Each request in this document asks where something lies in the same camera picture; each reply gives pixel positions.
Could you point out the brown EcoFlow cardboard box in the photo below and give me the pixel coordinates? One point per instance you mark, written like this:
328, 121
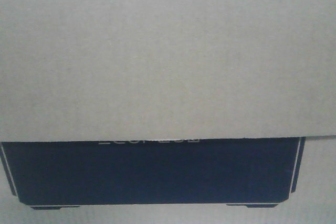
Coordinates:
167, 69

